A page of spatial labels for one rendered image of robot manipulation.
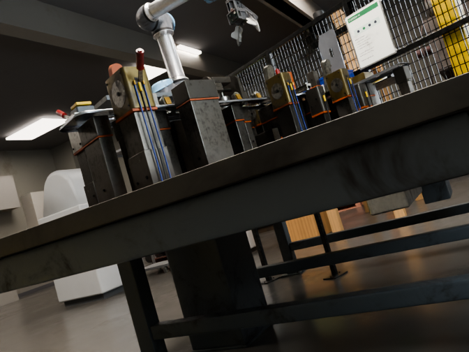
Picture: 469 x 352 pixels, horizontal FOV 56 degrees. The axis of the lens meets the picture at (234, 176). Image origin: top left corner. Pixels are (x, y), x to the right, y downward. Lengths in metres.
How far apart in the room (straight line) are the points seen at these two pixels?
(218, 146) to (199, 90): 0.18
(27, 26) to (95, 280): 2.82
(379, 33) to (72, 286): 4.45
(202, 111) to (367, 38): 1.43
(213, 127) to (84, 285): 4.36
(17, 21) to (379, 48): 3.65
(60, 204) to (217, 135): 4.43
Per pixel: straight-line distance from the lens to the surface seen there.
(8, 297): 10.04
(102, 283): 5.40
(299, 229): 4.96
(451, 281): 1.48
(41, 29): 5.24
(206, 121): 1.37
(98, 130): 1.34
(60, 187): 5.65
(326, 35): 2.41
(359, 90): 2.03
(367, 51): 2.60
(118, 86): 1.25
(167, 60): 2.43
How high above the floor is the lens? 0.63
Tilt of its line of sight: 3 degrees up
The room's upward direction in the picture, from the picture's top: 16 degrees counter-clockwise
